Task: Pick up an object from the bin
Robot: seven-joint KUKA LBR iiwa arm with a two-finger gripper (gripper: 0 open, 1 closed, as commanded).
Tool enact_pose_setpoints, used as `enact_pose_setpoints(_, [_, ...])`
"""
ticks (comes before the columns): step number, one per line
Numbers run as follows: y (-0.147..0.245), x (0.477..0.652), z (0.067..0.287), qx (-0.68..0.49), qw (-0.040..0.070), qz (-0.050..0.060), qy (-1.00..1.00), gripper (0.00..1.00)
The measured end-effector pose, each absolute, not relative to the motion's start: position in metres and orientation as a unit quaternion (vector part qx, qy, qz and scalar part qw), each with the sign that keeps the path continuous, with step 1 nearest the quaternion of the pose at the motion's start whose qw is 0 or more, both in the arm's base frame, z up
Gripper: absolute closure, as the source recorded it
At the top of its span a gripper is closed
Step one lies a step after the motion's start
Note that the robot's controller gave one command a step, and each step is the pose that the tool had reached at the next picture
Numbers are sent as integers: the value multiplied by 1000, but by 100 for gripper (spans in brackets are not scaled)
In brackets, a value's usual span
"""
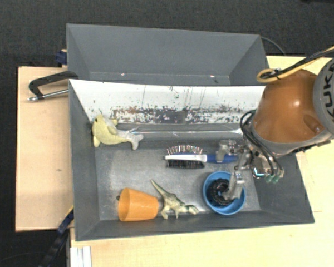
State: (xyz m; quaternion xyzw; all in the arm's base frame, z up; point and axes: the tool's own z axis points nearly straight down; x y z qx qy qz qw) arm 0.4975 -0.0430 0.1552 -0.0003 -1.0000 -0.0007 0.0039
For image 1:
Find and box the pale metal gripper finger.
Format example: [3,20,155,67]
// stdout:
[215,139,240,164]
[222,172,246,201]

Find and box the blue plastic bowl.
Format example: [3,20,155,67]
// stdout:
[202,171,246,216]

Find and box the blue and white hairbrush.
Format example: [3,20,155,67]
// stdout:
[163,145,239,170]

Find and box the green toy dinosaur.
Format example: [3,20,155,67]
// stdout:
[150,179,200,220]

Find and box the orange plastic cup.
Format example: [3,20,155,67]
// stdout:
[117,187,160,223]

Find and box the yellow plush dolphin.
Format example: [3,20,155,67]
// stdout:
[91,113,144,151]

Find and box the grey metal bin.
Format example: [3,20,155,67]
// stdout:
[66,23,316,241]

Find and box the pale wood flat board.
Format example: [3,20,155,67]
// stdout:
[15,65,75,232]

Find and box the black ribbed ring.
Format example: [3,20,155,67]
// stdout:
[207,177,235,206]

